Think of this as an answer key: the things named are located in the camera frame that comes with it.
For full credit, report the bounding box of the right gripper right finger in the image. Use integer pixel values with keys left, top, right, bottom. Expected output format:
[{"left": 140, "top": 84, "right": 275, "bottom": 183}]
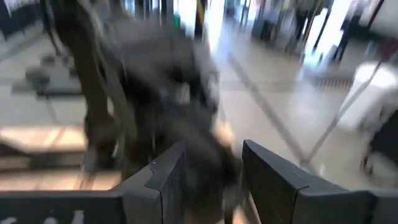
[{"left": 241, "top": 139, "right": 398, "bottom": 224}]

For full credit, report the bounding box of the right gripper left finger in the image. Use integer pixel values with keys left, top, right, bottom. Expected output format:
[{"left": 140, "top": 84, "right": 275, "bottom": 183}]
[{"left": 0, "top": 141, "right": 187, "bottom": 224}]

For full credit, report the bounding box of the black hazard-striped floor mat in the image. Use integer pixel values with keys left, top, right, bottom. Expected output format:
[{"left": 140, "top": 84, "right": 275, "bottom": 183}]
[{"left": 312, "top": 76, "right": 355, "bottom": 91}]

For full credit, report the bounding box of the white trash bin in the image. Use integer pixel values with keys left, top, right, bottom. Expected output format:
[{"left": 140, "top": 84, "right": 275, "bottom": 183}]
[{"left": 337, "top": 61, "right": 398, "bottom": 131}]

